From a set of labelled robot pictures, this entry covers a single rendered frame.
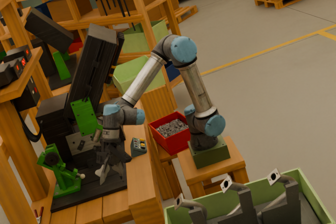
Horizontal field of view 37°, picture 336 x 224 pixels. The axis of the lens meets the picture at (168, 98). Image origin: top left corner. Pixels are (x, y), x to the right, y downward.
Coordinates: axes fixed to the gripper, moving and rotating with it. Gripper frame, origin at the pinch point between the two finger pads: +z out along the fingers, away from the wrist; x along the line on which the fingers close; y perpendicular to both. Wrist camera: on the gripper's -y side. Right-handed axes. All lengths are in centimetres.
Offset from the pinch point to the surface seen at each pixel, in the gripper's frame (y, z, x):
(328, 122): -24, -11, -268
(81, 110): 57, -26, -40
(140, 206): -3.0, 14.1, -18.0
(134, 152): 27, -4, -52
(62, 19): 313, -109, -280
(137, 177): 11.4, 5.2, -35.0
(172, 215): -28.0, 11.5, -7.7
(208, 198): -41.4, 2.9, -14.6
